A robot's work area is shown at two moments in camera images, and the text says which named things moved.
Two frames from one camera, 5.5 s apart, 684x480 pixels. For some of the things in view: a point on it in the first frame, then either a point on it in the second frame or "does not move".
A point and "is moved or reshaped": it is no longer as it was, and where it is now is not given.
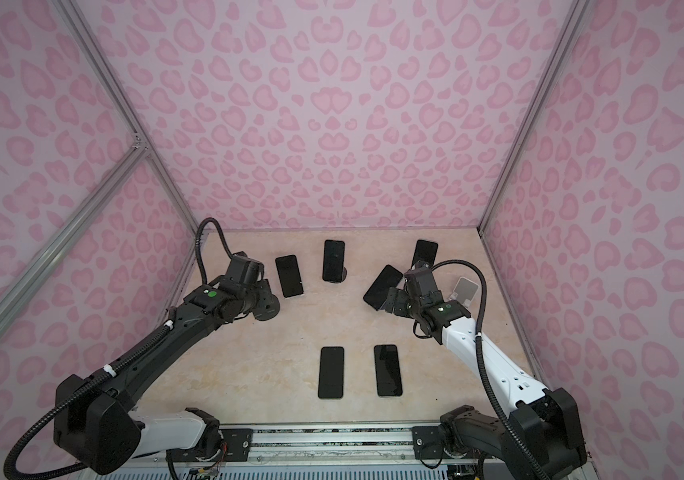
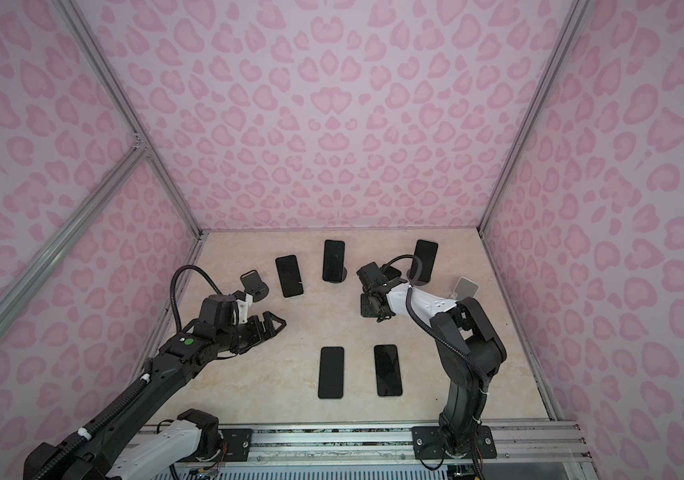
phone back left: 289,275 does not move
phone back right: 426,252 does not move
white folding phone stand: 464,291 does not move
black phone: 331,373 does not move
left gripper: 264,287 → 261,335
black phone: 387,368 does not move
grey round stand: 267,308 is moved or reshaped
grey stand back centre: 344,276 does not move
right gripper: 402,295 → 386,314
